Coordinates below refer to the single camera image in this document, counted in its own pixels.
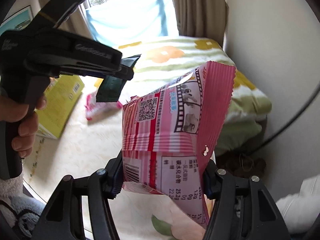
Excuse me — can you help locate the framed wall picture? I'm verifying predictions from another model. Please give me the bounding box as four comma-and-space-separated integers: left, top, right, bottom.
0, 4, 34, 32

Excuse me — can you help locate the striped flower blanket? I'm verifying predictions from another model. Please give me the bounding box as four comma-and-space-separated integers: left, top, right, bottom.
117, 36, 272, 157

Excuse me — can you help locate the light blue curtain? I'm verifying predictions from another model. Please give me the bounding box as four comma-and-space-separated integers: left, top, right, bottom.
86, 0, 180, 48

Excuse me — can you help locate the dark green packet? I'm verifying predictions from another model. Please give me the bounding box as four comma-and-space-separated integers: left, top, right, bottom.
96, 54, 142, 103

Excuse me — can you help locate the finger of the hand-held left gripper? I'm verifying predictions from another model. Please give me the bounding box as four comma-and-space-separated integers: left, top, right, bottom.
117, 57, 135, 81
32, 0, 100, 30

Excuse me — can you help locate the white pink packet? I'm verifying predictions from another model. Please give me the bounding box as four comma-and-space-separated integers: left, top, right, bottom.
84, 92, 123, 121

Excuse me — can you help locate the fluffy patterned clothing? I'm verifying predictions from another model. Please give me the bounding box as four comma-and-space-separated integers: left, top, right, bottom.
0, 174, 47, 240

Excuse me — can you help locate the beige curtain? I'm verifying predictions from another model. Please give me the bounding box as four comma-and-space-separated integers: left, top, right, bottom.
169, 0, 228, 37

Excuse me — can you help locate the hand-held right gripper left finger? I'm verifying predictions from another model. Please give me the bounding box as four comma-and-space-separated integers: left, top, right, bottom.
31, 149, 124, 240

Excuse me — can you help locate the person's left hand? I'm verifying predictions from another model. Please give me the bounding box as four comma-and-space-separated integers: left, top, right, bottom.
0, 90, 47, 161

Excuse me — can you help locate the pink striped snack bag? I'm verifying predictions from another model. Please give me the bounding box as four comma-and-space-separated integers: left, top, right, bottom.
121, 61, 237, 229

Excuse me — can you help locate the black cable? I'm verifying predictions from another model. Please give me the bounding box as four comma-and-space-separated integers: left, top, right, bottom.
262, 79, 320, 145

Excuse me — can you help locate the white cloth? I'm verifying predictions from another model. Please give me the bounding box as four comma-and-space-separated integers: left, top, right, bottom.
275, 174, 320, 233

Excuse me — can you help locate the pale floral bed sheet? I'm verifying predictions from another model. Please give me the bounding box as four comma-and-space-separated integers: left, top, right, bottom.
21, 75, 218, 240

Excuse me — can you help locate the dark tangled bundle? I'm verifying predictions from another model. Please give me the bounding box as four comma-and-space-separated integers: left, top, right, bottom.
220, 151, 267, 179

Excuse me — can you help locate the yellow-green cardboard box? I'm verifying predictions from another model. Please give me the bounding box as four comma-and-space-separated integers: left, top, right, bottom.
35, 76, 85, 140

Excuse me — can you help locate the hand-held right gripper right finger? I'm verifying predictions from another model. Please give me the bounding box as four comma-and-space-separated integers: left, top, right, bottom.
202, 159, 292, 240

